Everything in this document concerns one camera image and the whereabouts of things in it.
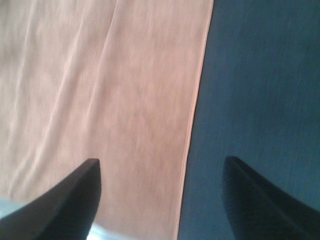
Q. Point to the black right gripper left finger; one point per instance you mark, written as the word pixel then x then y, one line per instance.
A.
pixel 65 212

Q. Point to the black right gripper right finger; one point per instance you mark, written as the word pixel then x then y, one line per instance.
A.
pixel 258 210

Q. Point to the brown towel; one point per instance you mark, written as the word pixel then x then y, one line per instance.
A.
pixel 115 80

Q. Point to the black tablecloth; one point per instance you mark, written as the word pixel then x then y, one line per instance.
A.
pixel 259 101

